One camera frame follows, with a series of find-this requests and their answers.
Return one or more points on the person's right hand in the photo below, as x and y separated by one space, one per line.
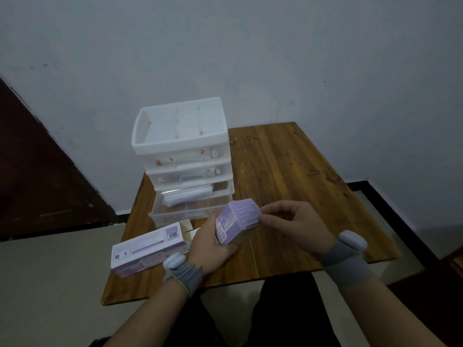
304 224

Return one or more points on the person's left hand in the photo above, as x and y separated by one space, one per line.
206 249

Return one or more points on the purple white box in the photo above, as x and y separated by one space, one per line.
144 249
238 216

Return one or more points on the white plastic drawer organizer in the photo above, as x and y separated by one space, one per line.
177 126

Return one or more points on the person's right forearm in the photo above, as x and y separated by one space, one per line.
387 314

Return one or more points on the person's left forearm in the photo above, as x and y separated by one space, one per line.
148 318

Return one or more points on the person's black shirt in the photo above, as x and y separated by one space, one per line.
99 342

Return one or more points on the grey wristband with white tracker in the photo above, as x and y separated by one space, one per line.
345 261
186 276

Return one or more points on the dark wooden furniture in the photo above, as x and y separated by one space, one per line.
437 292

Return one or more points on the dark brown wooden door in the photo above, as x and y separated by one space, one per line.
36 184

